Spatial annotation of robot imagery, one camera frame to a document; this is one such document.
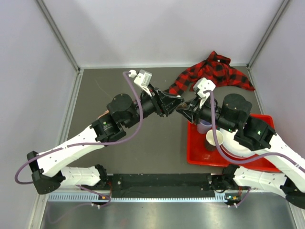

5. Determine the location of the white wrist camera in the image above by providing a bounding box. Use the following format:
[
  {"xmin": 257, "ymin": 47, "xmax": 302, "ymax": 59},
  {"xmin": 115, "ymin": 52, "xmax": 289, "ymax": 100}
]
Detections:
[
  {"xmin": 193, "ymin": 77, "xmax": 216, "ymax": 108},
  {"xmin": 128, "ymin": 70, "xmax": 152, "ymax": 97}
]

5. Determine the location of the white plate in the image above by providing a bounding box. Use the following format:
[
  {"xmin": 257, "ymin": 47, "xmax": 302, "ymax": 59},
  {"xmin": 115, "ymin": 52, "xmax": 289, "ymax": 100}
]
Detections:
[{"xmin": 220, "ymin": 129, "xmax": 255, "ymax": 159}]

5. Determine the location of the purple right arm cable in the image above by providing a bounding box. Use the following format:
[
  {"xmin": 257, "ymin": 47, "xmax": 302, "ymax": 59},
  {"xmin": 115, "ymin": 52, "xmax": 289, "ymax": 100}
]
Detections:
[{"xmin": 203, "ymin": 89, "xmax": 305, "ymax": 174}]

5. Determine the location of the lavender plastic cup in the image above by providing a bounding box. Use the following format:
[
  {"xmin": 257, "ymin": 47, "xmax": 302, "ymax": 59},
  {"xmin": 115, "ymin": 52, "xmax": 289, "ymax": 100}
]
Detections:
[{"xmin": 197, "ymin": 120, "xmax": 212, "ymax": 134}]

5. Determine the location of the red plastic tray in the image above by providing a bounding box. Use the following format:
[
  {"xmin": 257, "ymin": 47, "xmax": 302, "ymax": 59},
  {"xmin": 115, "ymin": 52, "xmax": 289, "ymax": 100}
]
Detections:
[{"xmin": 186, "ymin": 122, "xmax": 279, "ymax": 172}]

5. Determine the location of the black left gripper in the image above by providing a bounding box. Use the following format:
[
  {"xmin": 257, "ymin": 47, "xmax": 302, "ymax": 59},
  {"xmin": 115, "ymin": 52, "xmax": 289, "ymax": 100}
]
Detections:
[{"xmin": 124, "ymin": 83, "xmax": 184, "ymax": 129}]

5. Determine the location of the white slotted cable duct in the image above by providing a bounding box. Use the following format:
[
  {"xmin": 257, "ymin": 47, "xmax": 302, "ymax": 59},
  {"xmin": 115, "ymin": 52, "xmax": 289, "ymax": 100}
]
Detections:
[{"xmin": 48, "ymin": 192, "xmax": 233, "ymax": 203}]

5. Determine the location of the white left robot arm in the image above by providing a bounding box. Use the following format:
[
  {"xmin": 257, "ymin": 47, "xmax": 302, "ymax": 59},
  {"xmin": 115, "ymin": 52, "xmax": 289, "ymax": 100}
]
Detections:
[{"xmin": 27, "ymin": 88, "xmax": 184, "ymax": 195}]

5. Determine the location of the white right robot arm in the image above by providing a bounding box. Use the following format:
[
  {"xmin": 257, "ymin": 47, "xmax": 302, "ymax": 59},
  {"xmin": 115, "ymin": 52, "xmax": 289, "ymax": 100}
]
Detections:
[{"xmin": 176, "ymin": 91, "xmax": 305, "ymax": 208}]

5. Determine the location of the red black plaid shirt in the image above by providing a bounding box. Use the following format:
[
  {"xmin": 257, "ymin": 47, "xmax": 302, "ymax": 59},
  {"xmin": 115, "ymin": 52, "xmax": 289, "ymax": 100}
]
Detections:
[{"xmin": 165, "ymin": 51, "xmax": 255, "ymax": 95}]

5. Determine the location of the white paper cup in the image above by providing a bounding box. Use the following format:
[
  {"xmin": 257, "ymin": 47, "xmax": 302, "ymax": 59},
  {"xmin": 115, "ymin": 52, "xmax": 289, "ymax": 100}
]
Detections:
[{"xmin": 204, "ymin": 129, "xmax": 224, "ymax": 151}]

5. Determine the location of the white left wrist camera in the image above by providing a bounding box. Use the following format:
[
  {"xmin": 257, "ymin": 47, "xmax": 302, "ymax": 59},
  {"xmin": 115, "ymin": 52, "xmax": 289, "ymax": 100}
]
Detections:
[{"xmin": 128, "ymin": 70, "xmax": 152, "ymax": 97}]

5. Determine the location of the glitter nail polish bottle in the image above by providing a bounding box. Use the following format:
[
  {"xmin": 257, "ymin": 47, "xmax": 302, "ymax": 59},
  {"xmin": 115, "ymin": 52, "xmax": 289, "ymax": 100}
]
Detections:
[{"xmin": 177, "ymin": 102, "xmax": 187, "ymax": 108}]

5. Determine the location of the mannequin hand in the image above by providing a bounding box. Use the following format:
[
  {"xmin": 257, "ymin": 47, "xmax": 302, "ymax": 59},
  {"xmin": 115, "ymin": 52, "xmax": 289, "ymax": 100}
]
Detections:
[{"xmin": 97, "ymin": 110, "xmax": 109, "ymax": 119}]

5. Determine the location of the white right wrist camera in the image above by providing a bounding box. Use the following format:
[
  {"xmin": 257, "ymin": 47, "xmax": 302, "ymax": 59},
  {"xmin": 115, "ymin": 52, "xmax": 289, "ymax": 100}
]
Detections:
[{"xmin": 193, "ymin": 77, "xmax": 216, "ymax": 108}]

